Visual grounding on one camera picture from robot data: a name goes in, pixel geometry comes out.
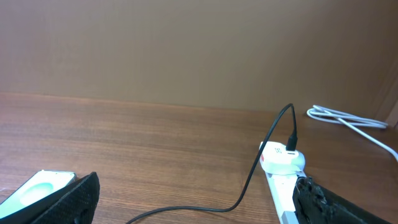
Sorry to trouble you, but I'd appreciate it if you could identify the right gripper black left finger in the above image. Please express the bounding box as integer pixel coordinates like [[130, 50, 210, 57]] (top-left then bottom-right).
[[1, 172, 100, 224]]

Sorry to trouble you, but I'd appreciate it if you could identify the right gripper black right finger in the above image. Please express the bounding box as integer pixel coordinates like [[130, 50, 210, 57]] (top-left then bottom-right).
[[292, 177, 390, 224]]

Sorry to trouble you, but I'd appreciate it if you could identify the light blue screen smartphone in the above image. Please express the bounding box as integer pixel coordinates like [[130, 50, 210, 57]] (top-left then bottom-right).
[[1, 170, 76, 218]]

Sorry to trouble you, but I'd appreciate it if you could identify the black USB charging cable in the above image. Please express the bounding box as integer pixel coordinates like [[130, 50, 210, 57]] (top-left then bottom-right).
[[125, 103, 299, 224]]

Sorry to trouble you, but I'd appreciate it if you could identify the white USB charger adapter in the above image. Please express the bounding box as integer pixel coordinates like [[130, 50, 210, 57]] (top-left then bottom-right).
[[259, 141, 305, 175]]

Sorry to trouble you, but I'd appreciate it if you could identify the white power strip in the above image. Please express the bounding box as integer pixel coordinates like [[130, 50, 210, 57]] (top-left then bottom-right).
[[265, 172, 306, 224]]

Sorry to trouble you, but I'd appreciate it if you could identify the white power strip cord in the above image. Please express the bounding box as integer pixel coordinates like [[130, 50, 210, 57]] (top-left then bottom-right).
[[306, 105, 398, 162]]

